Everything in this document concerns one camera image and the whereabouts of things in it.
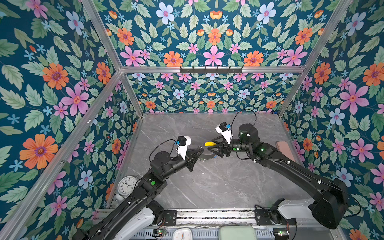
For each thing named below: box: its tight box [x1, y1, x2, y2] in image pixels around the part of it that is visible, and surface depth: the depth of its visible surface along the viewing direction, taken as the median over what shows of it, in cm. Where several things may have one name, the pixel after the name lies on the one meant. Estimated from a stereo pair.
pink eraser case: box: [276, 141, 296, 162], surface depth 100 cm
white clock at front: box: [172, 228, 193, 240], surface depth 69 cm
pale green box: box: [219, 225, 257, 240], surface depth 69 cm
